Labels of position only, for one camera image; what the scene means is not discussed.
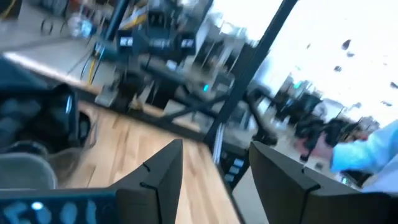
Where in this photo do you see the black metal frame post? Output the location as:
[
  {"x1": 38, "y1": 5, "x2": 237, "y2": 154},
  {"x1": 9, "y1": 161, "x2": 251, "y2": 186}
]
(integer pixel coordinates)
[{"x1": 202, "y1": 0, "x2": 299, "y2": 147}]

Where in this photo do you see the clear plastic bin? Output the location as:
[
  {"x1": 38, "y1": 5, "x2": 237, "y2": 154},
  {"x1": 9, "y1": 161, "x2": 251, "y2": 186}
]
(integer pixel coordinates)
[{"x1": 0, "y1": 139, "x2": 94, "y2": 190}]

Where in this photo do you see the grey hat with black lining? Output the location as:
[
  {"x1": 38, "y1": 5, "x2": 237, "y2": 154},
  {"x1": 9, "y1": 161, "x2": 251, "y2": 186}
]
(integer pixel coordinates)
[{"x1": 0, "y1": 57, "x2": 80, "y2": 154}]

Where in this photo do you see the black drawer cabinet with labels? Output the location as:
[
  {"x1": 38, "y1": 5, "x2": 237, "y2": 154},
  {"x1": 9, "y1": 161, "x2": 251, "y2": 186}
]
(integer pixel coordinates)
[{"x1": 217, "y1": 144, "x2": 251, "y2": 191}]

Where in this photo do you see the grey backpack in bin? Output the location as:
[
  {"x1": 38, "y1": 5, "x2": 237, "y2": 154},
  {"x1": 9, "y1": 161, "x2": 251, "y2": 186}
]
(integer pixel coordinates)
[{"x1": 0, "y1": 55, "x2": 99, "y2": 156}]

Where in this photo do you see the round floor fan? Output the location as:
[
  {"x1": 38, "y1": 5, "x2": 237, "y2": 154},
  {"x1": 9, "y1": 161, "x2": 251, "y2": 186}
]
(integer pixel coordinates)
[{"x1": 67, "y1": 12, "x2": 95, "y2": 40}]

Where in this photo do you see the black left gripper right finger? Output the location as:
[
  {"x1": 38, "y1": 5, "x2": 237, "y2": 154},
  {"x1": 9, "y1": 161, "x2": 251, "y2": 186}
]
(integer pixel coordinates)
[{"x1": 249, "y1": 141, "x2": 398, "y2": 224}]

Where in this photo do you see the black round pole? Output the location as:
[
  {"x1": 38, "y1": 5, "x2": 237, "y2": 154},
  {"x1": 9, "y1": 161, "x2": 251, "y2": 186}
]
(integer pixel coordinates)
[{"x1": 104, "y1": 0, "x2": 131, "y2": 42}]

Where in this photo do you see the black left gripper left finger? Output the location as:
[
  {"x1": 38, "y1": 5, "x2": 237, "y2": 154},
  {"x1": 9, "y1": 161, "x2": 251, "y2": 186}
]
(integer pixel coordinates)
[{"x1": 108, "y1": 139, "x2": 184, "y2": 224}]

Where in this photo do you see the person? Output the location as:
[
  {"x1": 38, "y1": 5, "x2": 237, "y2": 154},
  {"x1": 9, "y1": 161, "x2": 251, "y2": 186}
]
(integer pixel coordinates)
[{"x1": 328, "y1": 119, "x2": 398, "y2": 194}]

